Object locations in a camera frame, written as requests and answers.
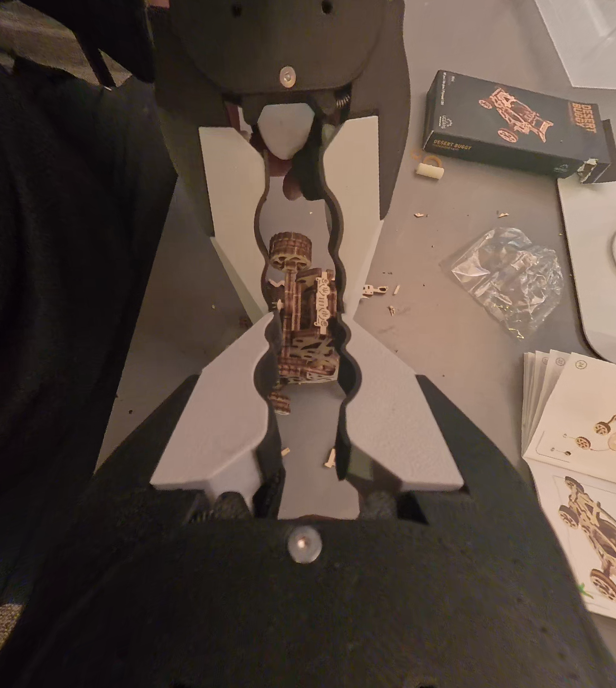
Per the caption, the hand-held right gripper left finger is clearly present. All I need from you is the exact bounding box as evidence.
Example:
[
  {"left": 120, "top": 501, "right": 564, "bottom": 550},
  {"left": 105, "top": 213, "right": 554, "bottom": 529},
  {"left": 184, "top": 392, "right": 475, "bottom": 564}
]
[{"left": 150, "top": 312, "right": 286, "bottom": 491}]

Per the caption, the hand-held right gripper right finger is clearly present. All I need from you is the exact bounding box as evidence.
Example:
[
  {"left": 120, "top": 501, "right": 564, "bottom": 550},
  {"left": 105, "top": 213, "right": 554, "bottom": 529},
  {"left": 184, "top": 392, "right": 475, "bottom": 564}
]
[{"left": 335, "top": 315, "right": 470, "bottom": 493}]

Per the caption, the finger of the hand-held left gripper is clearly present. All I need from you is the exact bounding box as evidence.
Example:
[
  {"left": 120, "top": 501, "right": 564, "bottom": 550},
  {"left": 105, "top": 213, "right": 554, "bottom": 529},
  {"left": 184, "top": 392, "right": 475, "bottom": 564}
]
[
  {"left": 198, "top": 125, "right": 275, "bottom": 319},
  {"left": 316, "top": 113, "right": 385, "bottom": 315}
]

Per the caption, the wooden buggy model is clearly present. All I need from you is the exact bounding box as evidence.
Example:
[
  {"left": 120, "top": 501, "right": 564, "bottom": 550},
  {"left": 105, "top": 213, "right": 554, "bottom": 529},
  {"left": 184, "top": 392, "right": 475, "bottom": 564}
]
[{"left": 268, "top": 266, "right": 347, "bottom": 418}]

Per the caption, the clear plastic bag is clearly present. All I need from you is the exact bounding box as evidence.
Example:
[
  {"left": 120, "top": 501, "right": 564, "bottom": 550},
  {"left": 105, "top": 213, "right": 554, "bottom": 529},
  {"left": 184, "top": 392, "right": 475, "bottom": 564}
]
[{"left": 441, "top": 226, "right": 564, "bottom": 341}]

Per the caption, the black model box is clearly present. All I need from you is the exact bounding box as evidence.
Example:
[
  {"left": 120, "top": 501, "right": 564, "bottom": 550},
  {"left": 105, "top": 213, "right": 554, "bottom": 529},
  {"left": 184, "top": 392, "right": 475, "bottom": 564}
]
[{"left": 423, "top": 70, "right": 616, "bottom": 187}]

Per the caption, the person's left hand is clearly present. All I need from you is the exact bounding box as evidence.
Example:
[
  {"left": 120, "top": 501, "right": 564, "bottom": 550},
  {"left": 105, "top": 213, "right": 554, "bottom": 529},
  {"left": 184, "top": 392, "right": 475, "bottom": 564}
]
[{"left": 262, "top": 150, "right": 310, "bottom": 201}]

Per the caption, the instruction booklet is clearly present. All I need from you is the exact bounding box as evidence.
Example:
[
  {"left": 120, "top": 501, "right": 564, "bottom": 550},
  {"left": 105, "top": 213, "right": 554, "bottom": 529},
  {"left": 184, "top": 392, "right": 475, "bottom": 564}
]
[{"left": 521, "top": 349, "right": 616, "bottom": 631}]

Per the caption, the clear plastic organiser box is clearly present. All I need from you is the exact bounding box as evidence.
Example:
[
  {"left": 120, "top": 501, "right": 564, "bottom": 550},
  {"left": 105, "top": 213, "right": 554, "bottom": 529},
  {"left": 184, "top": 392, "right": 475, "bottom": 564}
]
[{"left": 534, "top": 0, "right": 616, "bottom": 90}]

